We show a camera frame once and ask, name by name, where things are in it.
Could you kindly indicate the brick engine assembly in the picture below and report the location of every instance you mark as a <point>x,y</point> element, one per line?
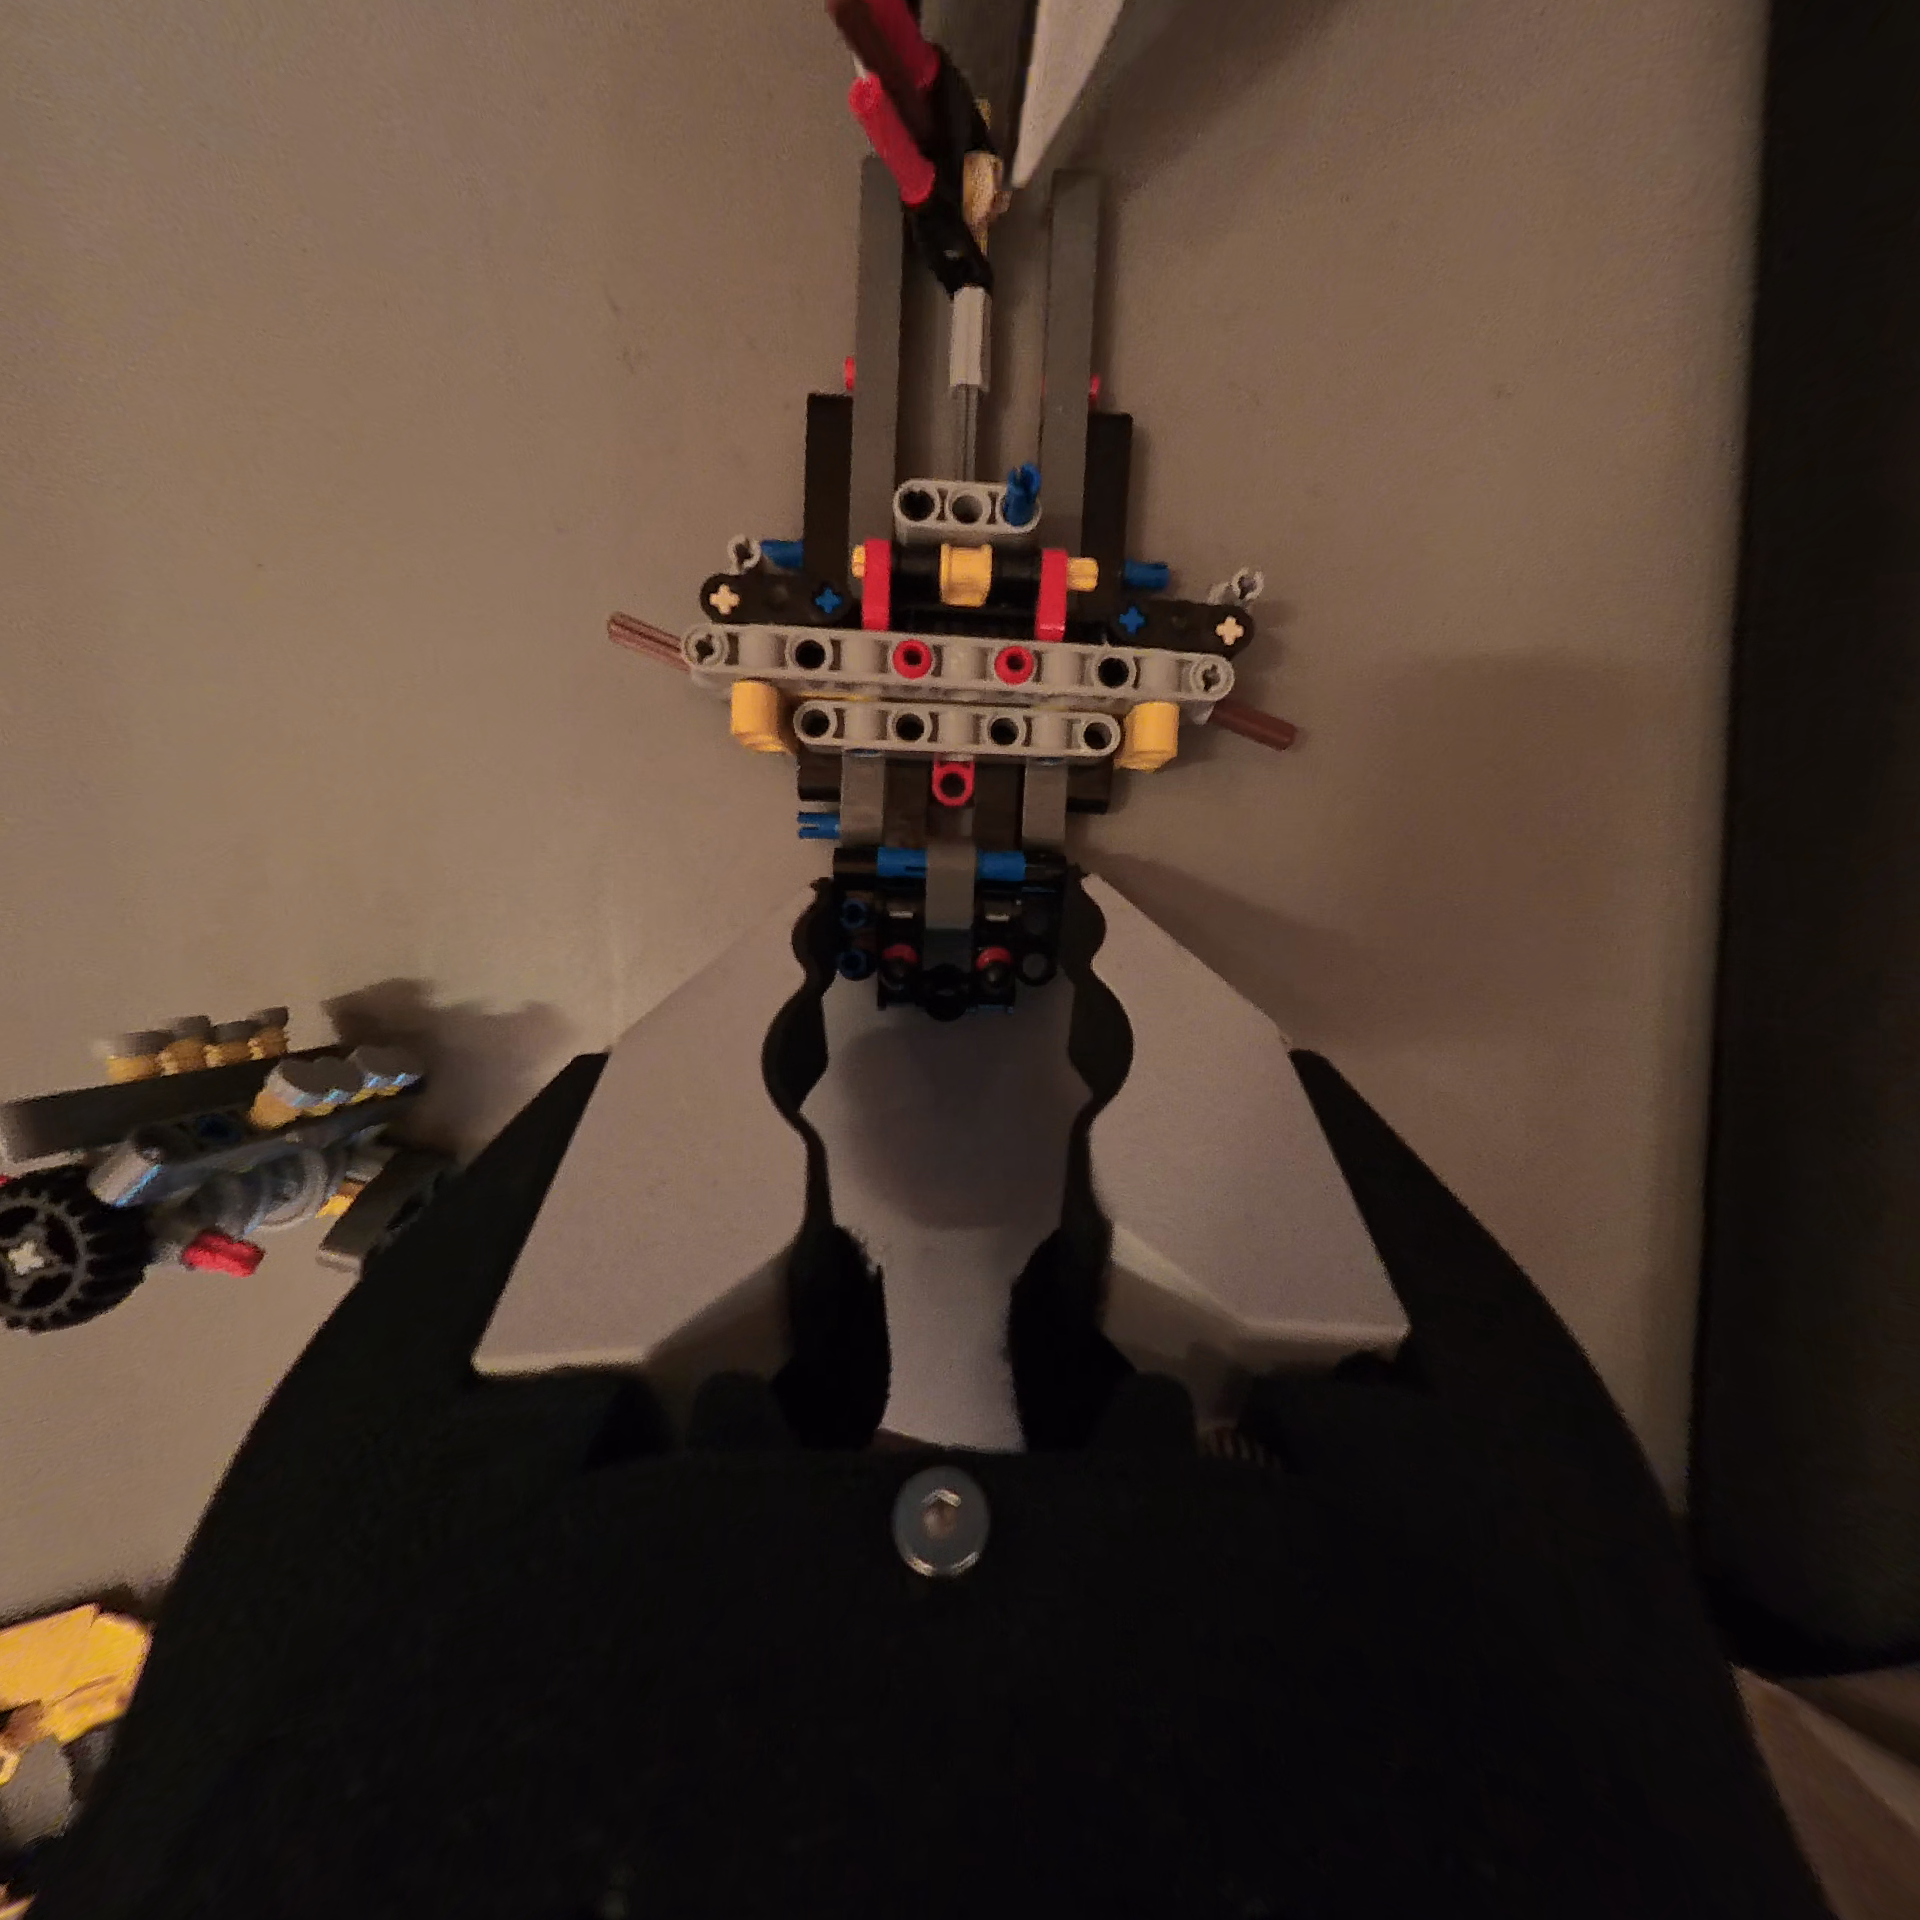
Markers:
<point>227,1159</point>

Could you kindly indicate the grey black brick chassis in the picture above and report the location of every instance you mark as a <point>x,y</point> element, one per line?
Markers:
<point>960,661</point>

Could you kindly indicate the grey desk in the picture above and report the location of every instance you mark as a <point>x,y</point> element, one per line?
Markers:
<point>299,450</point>

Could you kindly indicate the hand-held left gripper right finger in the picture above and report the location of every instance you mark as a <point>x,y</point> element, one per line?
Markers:
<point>1224,1203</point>

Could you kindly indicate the white instruction booklet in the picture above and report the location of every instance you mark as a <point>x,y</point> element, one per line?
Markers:
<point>1067,71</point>

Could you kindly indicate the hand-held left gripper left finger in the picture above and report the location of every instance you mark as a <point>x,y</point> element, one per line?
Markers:
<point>646,1227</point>

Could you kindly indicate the small black red-pin brick assembly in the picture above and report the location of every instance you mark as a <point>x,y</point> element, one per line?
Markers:
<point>912,136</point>

